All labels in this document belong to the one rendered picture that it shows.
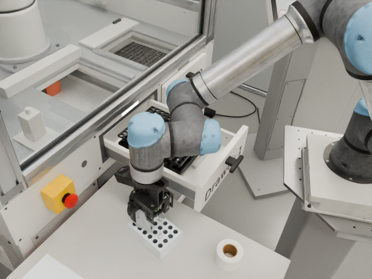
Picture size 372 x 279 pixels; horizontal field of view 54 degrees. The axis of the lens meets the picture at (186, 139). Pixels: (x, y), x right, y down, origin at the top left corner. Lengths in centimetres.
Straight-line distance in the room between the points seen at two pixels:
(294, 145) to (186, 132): 68
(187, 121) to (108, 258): 44
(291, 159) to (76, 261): 75
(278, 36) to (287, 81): 116
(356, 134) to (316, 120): 169
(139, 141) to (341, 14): 44
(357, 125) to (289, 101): 97
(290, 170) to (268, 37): 57
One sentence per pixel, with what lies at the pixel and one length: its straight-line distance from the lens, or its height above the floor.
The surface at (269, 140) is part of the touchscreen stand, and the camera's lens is 220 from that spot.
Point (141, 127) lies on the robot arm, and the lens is 71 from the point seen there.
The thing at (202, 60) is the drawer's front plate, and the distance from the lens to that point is 144.
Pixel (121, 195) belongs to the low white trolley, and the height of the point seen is 76.
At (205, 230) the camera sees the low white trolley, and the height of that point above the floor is 76.
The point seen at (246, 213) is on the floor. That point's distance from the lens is 206.
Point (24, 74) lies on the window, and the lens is 82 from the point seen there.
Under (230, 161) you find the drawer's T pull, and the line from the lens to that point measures 101.
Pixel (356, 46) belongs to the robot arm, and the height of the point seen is 134.
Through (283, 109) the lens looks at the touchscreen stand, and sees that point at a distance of 208.
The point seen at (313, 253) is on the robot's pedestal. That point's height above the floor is 44.
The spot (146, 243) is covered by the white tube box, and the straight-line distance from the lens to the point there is 99.
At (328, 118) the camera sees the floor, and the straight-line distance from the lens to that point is 288.
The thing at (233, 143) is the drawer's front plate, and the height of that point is 93.
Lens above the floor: 163
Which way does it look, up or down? 42 degrees down
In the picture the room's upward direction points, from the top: 4 degrees clockwise
